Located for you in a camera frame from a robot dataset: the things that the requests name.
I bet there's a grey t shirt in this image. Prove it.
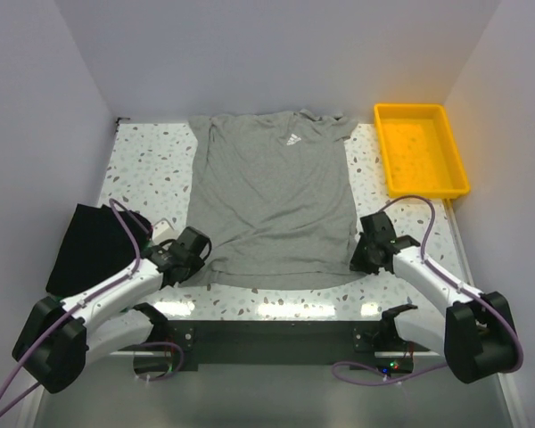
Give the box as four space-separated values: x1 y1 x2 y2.
187 111 358 291

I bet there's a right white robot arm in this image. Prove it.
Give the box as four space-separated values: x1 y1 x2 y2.
350 212 523 383

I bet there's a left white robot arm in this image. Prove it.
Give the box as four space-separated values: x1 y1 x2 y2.
12 226 212 393

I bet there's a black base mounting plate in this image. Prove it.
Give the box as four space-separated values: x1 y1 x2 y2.
115 318 432 374

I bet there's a yellow plastic bin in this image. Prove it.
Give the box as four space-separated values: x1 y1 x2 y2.
374 103 471 200

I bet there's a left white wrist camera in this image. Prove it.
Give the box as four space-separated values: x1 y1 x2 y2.
152 218 177 243

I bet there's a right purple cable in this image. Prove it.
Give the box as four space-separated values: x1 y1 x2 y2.
332 194 525 385

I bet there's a purple cable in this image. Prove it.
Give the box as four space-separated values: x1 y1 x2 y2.
0 198 186 424
332 194 525 385

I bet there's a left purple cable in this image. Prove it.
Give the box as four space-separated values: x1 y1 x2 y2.
0 198 186 424

